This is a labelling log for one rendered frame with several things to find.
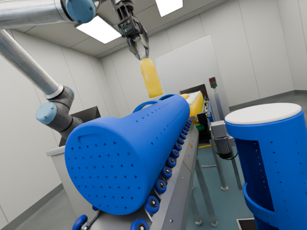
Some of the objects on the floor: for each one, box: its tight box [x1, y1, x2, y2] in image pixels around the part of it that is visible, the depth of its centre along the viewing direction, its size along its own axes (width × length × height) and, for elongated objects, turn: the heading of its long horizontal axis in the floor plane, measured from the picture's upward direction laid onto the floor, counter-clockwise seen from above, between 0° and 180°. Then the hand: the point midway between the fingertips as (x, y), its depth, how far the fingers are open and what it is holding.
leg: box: [195, 159, 218, 227], centre depth 123 cm, size 6×6×63 cm
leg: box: [190, 190, 202, 225], centre depth 129 cm, size 6×6×63 cm
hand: (143, 55), depth 65 cm, fingers closed on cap, 4 cm apart
